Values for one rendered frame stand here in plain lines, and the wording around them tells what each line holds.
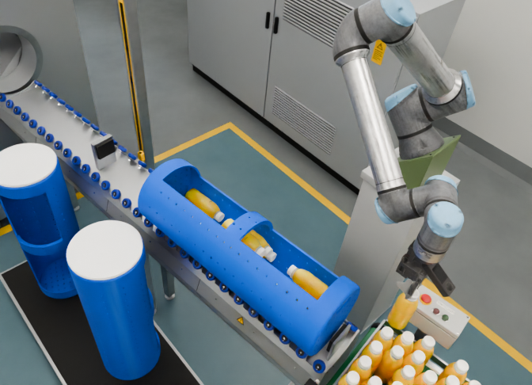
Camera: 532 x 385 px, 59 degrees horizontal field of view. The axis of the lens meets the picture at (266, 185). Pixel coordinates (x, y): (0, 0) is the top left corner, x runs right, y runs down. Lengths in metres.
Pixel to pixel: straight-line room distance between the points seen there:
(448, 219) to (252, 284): 0.67
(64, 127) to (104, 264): 1.01
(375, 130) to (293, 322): 0.66
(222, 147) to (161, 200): 2.07
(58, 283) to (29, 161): 0.88
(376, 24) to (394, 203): 0.53
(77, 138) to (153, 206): 0.83
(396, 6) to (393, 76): 1.50
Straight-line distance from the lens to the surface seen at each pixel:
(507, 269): 3.62
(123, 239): 1.90
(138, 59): 2.37
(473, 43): 4.13
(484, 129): 4.32
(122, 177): 2.29
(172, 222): 1.78
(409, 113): 2.01
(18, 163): 2.31
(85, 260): 1.87
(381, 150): 1.46
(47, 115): 2.74
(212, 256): 1.68
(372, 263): 2.46
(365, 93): 1.49
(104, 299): 1.91
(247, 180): 3.57
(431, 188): 1.43
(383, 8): 1.49
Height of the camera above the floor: 2.51
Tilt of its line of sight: 45 degrees down
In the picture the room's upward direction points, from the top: 7 degrees clockwise
